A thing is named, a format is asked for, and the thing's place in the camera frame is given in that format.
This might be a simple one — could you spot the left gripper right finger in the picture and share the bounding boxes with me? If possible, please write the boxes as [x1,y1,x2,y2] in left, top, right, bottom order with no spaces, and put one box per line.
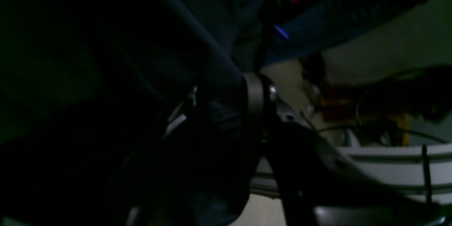
[242,73,278,141]

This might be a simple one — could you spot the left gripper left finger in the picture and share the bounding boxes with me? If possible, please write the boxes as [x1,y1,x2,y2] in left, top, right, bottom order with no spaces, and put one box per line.
[163,86,198,139]

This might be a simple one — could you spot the dark navy t-shirt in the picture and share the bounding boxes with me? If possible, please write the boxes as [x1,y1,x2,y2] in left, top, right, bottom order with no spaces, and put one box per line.
[0,0,435,142]

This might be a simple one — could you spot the black cable bundle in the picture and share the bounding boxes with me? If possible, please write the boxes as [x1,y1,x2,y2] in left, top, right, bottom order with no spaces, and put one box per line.
[314,67,452,145]

